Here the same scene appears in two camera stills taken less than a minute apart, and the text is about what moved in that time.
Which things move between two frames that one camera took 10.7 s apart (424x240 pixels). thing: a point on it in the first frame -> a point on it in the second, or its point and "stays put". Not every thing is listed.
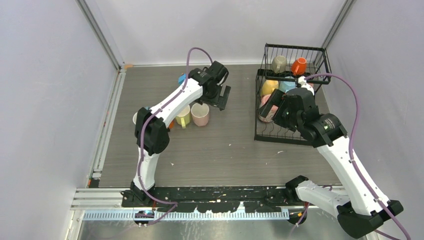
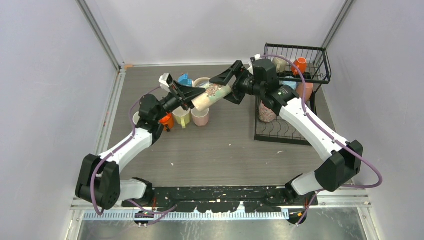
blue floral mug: [134, 119] stays put
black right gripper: [277, 99] -> [236, 69]
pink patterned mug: [272, 111] stays put
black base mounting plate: [222, 200] stays put
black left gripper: [216, 102] -> [186, 95]
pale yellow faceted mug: [184, 118] stays put
